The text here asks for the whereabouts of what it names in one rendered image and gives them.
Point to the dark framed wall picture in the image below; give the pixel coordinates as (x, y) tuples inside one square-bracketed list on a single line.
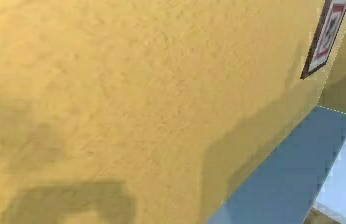
[(327, 36)]

